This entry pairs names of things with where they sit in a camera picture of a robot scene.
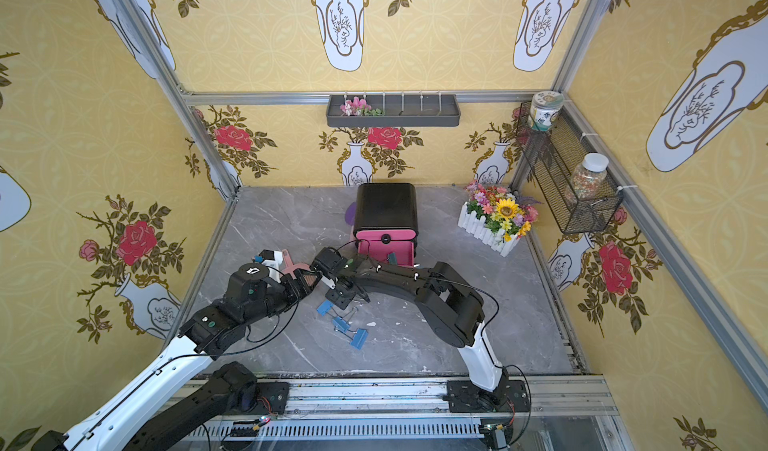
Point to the black wire basket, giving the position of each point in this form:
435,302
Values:
550,160

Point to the pink flowers on shelf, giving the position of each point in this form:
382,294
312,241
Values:
359,107

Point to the black pink drawer cabinet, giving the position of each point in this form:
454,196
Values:
387,221

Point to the clear jar white lid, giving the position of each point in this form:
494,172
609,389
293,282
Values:
587,177

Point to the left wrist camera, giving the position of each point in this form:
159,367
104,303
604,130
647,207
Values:
273,260

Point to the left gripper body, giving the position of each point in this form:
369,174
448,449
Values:
299,280

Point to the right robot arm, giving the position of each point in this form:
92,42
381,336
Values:
453,309

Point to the blue binder clip upper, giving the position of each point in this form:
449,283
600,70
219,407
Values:
325,308

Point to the purple toy shovel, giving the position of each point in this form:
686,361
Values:
350,213

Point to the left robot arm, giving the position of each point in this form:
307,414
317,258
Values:
203,338

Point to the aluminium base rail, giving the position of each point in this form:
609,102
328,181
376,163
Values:
235,407

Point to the blue binder clip middle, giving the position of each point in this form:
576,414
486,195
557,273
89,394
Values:
341,324

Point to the blue binder clip lower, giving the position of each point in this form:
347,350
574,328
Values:
359,338

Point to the jar with green label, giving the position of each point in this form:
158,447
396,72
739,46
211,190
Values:
544,110

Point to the blue binder clip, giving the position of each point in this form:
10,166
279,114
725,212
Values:
359,338
341,324
325,308

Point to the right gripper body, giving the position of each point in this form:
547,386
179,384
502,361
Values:
327,262

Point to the grey wall shelf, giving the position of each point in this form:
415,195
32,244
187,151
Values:
401,109

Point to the flower planter white fence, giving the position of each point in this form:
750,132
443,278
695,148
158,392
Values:
496,216

